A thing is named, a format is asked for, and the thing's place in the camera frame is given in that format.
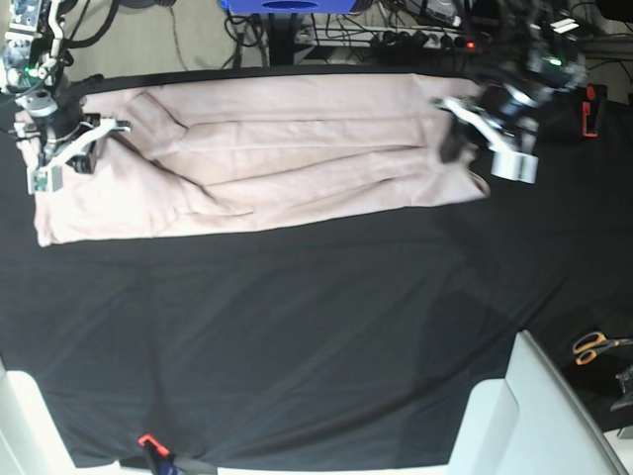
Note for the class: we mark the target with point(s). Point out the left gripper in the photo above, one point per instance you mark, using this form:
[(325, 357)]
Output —
[(499, 118)]

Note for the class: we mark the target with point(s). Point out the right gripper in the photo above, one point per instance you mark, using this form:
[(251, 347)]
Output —
[(66, 135)]

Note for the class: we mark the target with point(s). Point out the pink T-shirt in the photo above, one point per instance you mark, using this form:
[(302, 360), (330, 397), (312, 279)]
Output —
[(262, 153)]

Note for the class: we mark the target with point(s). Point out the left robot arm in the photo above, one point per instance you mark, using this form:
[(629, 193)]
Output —
[(531, 56)]

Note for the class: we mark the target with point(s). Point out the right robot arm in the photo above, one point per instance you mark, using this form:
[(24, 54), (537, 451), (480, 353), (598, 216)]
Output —
[(35, 51)]

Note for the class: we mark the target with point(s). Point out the white power strip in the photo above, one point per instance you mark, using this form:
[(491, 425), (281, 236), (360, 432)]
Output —
[(363, 37)]

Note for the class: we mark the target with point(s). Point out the red black clamp right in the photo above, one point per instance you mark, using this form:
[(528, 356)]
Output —
[(593, 109)]

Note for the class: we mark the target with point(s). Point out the red black clamp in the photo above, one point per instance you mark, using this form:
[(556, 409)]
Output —
[(147, 441), (593, 109)]

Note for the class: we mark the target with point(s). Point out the blue plastic box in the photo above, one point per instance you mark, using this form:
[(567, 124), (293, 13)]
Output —
[(293, 6)]

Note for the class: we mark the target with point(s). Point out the black table cloth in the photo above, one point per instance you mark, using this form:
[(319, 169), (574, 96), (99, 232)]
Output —
[(345, 344)]

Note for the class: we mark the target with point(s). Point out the white box left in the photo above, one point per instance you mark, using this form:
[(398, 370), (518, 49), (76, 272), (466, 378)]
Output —
[(30, 441)]

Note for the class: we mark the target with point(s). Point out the white box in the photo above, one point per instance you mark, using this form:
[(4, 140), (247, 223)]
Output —
[(530, 421), (30, 441)]

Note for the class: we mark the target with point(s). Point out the white box right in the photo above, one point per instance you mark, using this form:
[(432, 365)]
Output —
[(530, 421)]

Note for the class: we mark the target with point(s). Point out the red black clamp bottom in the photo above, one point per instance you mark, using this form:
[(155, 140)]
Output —
[(147, 441)]

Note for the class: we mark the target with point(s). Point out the black table stand post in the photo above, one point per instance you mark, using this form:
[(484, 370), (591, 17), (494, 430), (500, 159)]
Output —
[(281, 32)]

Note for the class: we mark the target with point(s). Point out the orange handled scissors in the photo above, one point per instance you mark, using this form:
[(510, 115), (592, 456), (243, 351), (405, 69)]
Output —
[(593, 344)]

